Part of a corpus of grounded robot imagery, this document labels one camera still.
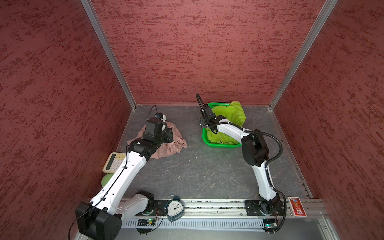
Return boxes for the aluminium corner post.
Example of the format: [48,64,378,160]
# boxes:
[269,0,338,111]
[81,0,137,110]

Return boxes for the beige calculator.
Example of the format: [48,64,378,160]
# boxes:
[103,152,126,174]

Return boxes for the teal alarm clock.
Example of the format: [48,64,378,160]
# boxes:
[165,195,185,222]

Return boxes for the left controller board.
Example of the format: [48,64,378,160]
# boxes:
[136,219,157,235]

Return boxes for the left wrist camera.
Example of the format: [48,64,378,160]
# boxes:
[155,113,167,122]

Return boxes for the black corrugated cable conduit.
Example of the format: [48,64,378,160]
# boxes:
[196,93,284,193]

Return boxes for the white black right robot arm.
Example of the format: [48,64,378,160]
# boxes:
[199,103,283,216]

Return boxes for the controller board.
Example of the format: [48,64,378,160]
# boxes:
[263,219,279,234]
[136,219,157,235]

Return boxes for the right controller board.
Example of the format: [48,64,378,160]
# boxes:
[263,219,279,234]

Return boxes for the lime green shorts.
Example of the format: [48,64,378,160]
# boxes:
[205,101,247,145]

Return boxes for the pink shorts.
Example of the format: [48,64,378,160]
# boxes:
[126,118,188,161]

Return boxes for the green push button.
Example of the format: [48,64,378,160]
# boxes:
[101,173,114,188]

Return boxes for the left aluminium corner post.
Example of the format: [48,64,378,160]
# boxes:
[81,0,137,110]

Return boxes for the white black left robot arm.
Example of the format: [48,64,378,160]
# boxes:
[74,114,174,240]

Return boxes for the green plastic basket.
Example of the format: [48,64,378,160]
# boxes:
[202,101,246,149]

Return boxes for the right aluminium corner post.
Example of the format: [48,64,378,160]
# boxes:
[269,0,338,111]

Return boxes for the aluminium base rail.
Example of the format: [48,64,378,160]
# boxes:
[83,197,331,220]

